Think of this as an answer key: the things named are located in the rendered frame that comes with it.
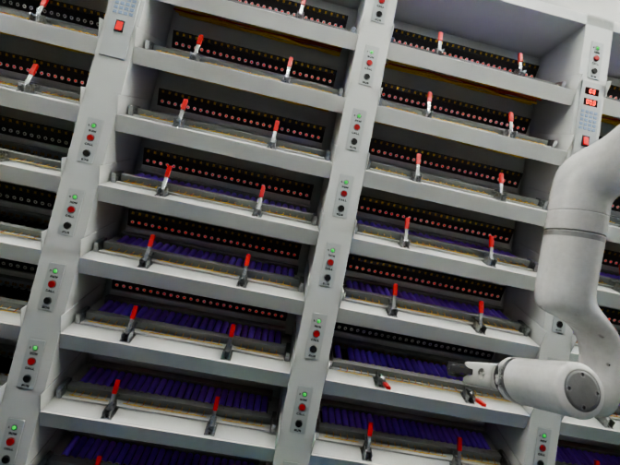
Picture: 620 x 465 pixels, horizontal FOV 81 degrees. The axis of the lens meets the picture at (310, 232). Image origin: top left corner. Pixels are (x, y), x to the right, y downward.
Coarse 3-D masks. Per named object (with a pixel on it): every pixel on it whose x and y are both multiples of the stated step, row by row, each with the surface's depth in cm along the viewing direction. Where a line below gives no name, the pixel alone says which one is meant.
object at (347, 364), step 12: (336, 360) 105; (348, 372) 103; (372, 372) 106; (384, 372) 106; (396, 372) 106; (408, 372) 107; (432, 384) 107; (444, 384) 107; (456, 384) 108; (480, 396) 107
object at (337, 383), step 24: (360, 336) 118; (480, 360) 121; (336, 384) 100; (360, 384) 101; (408, 384) 106; (408, 408) 103; (432, 408) 103; (456, 408) 103; (480, 408) 103; (504, 408) 105; (528, 408) 106
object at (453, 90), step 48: (288, 48) 126; (480, 48) 133; (240, 96) 123; (480, 96) 132; (144, 144) 119; (432, 144) 128; (384, 192) 126; (288, 240) 121; (336, 336) 120; (240, 384) 116
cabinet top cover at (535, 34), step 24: (336, 0) 127; (360, 0) 124; (408, 0) 120; (432, 0) 118; (456, 0) 116; (480, 0) 114; (504, 0) 113; (528, 0) 114; (432, 24) 129; (456, 24) 127; (480, 24) 124; (504, 24) 122; (528, 24) 120; (552, 24) 118; (576, 24) 116; (504, 48) 134; (528, 48) 131; (552, 48) 129
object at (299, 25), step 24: (168, 0) 104; (192, 0) 104; (216, 0) 104; (240, 0) 121; (264, 0) 122; (288, 0) 122; (216, 24) 120; (240, 24) 115; (264, 24) 106; (288, 24) 106; (312, 24) 106; (336, 24) 124; (360, 24) 107; (312, 48) 120; (336, 48) 118
